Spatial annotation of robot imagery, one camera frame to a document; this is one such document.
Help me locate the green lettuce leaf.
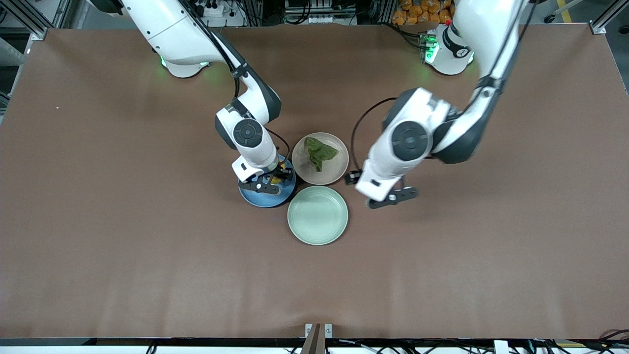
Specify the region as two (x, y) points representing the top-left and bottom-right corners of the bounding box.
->
(304, 137), (340, 173)

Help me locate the blue plate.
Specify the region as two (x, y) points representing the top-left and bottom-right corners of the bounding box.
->
(238, 155), (297, 208)

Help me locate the beige plate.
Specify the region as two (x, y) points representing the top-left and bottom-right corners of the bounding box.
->
(291, 132), (350, 186)

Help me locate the pale green plate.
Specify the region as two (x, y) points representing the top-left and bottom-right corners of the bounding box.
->
(287, 185), (349, 246)

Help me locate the white power strip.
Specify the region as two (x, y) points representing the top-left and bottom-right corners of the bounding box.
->
(194, 0), (231, 18)

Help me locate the bag of oranges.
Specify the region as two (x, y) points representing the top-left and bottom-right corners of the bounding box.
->
(392, 0), (455, 26)

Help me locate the metal table edge bracket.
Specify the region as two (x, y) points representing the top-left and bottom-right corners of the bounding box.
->
(305, 323), (333, 354)

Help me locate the black floor cable bundle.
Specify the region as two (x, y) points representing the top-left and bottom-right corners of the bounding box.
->
(597, 328), (629, 352)

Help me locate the aluminium frame post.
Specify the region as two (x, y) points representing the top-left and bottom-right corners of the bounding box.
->
(0, 0), (50, 41)
(590, 0), (629, 35)

